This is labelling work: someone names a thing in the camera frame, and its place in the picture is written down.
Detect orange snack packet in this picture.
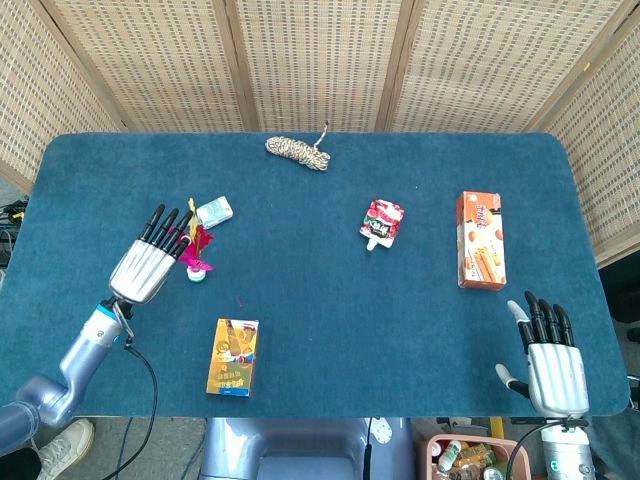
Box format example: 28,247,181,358
459,443,494,469

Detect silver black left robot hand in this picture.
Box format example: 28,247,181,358
108,203,195,305

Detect white green bottle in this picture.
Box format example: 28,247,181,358
438,439,464,472

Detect white sneaker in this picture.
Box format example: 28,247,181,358
32,418,95,480

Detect yellow snack box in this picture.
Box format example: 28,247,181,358
205,318,261,399

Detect pale green tissue pack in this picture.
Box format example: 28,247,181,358
195,196,235,231

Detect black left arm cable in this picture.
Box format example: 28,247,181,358
99,299,159,480

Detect pink plastic basket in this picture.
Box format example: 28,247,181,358
415,433,532,480

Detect feather shuttlecock with green base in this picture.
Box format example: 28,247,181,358
169,197,216,284

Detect red snack pouch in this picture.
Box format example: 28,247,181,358
358,198,406,252

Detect beige braided rope bundle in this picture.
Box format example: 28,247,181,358
264,119,332,172

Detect woven rattan folding screen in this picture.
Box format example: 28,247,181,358
0,0,640,269

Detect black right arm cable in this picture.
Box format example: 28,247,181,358
504,422,551,480

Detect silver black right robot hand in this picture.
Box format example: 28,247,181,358
494,290,591,417

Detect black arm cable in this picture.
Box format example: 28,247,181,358
504,422,551,480
99,299,159,480

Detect black floor cables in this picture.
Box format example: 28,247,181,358
0,198,30,267

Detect blue felt table cover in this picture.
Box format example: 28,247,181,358
0,131,632,419

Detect orange biscuit roll box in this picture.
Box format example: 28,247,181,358
455,190,508,290

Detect black equipment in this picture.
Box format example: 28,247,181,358
597,249,640,346

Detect blue-grey robot torso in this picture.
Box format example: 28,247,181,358
199,417,419,480

